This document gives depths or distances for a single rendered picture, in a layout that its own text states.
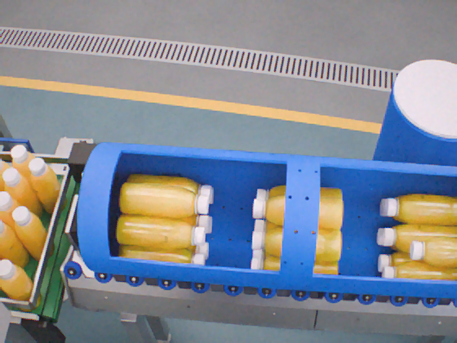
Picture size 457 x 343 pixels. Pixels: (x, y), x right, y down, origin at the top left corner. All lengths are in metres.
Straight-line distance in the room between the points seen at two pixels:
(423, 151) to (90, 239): 0.89
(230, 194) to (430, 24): 2.31
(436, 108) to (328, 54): 1.63
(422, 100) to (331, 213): 0.53
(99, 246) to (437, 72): 1.02
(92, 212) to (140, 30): 2.24
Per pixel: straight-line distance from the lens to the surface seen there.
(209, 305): 1.41
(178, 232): 1.22
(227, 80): 3.01
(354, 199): 1.40
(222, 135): 2.78
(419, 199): 1.30
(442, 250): 1.26
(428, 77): 1.67
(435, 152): 1.60
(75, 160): 1.53
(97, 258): 1.23
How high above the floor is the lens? 2.19
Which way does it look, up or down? 55 degrees down
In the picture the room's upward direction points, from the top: 2 degrees counter-clockwise
